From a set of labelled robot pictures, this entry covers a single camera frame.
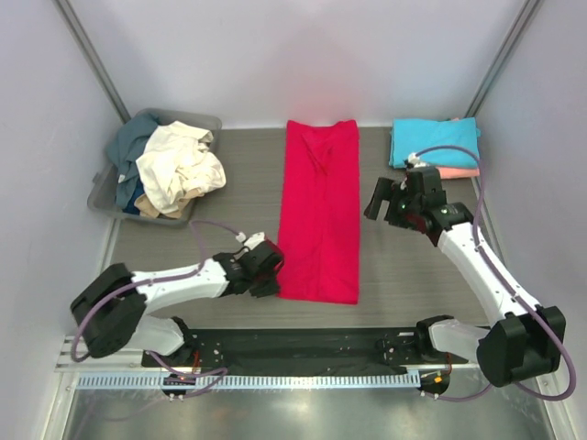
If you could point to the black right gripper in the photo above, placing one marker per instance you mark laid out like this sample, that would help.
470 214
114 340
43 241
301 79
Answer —
390 190

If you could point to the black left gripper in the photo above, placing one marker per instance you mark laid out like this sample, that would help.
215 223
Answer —
267 290

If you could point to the red pink t shirt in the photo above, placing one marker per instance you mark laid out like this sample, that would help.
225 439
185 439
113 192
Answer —
319 230

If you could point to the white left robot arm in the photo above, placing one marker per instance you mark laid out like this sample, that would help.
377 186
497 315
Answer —
116 311

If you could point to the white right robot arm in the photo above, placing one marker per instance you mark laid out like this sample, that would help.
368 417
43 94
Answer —
523 337

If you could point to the folded turquoise t shirt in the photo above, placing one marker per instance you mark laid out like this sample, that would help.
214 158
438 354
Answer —
412 135

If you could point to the folded salmon t shirt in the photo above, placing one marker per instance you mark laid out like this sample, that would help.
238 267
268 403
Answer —
448 173

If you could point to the tan t shirt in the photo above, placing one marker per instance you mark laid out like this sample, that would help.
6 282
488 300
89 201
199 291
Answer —
147 209

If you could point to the cream white t shirt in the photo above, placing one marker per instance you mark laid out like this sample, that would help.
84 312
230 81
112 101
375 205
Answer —
177 159

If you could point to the dark blue t shirt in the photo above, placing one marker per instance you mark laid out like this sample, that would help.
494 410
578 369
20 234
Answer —
130 208

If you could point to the grey-blue t shirt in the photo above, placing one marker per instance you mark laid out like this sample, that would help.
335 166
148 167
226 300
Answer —
125 149

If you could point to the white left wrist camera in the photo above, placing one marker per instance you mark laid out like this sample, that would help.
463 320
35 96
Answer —
250 241

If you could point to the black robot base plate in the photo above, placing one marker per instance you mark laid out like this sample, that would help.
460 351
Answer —
314 352

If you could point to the slotted cable duct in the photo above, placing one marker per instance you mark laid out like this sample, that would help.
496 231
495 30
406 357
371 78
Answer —
153 380

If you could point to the right corner aluminium post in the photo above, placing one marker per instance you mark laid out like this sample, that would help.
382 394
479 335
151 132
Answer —
513 37

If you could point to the corner aluminium post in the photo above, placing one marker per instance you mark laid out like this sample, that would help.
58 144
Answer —
93 59
513 37

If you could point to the left corner aluminium post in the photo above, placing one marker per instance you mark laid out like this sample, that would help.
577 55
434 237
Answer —
93 59

